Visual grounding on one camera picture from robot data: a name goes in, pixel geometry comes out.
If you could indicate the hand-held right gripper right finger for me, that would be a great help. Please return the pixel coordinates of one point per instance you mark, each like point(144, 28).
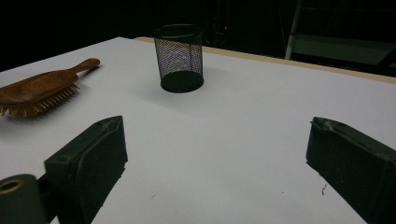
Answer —
point(355, 168)

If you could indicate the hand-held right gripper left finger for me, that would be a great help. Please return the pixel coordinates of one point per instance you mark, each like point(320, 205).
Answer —
point(90, 168)

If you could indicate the wooden hairbrush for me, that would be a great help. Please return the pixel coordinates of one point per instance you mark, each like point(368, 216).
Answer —
point(37, 87)

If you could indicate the black mesh pen holder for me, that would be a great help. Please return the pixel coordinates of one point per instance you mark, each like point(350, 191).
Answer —
point(180, 81)

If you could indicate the metal stand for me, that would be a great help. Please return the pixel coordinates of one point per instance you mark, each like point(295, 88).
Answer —
point(336, 49)

